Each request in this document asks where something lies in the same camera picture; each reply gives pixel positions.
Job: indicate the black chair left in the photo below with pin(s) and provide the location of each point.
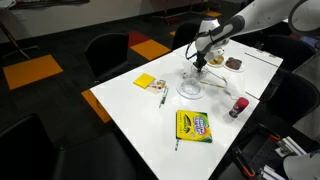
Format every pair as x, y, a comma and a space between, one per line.
107, 56

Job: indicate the yellow sticky note pad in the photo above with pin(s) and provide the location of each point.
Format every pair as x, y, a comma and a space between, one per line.
143, 80

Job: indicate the red lidded jar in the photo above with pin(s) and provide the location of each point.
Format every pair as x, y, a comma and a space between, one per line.
238, 107

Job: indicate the small piece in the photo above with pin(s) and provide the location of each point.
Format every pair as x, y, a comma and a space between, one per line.
184, 75

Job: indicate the white plate with glass lid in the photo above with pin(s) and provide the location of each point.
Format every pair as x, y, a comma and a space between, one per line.
190, 89

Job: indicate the cut glass bowl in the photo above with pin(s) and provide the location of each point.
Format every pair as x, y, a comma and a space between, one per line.
196, 73

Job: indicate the yellow pencil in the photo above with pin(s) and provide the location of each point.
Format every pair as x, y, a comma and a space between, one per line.
210, 84

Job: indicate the plate of yellow pastries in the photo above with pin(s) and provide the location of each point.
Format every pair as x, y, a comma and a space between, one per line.
216, 62

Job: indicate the black chair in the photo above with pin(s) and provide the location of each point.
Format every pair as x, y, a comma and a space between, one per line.
184, 35
107, 56
294, 98

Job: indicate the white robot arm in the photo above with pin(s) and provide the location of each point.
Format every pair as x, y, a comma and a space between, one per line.
303, 19

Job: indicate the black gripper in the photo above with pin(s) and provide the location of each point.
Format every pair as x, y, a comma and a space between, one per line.
200, 61

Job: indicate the crayola marker box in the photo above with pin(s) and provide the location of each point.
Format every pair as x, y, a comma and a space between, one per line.
193, 126

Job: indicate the black chair right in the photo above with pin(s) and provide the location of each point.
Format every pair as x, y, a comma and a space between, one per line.
294, 98

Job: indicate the green marker pen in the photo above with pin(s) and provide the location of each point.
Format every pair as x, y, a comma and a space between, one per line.
164, 97

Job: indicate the crumpled white tissue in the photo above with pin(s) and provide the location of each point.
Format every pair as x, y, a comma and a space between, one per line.
235, 86

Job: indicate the plate of brown pastry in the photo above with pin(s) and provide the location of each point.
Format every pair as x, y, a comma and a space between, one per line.
234, 65

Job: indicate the black chair foreground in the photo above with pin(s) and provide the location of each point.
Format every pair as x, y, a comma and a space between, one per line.
27, 153

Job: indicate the black orange tool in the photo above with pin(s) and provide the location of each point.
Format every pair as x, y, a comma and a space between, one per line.
247, 170

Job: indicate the black chair back centre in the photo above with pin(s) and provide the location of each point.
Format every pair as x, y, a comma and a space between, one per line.
184, 35

